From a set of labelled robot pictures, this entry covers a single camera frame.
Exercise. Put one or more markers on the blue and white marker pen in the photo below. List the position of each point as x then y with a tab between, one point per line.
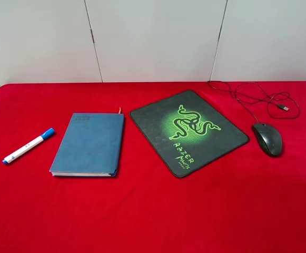
24	149

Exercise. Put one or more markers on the black computer mouse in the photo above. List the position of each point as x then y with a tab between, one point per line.
269	139

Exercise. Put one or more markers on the black green Razer mouse pad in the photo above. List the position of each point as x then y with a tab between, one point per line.
187	132

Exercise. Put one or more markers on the blue hardcover notebook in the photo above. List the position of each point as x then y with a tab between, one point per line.
90	146

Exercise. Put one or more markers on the red tablecloth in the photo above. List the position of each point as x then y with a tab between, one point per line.
242	202

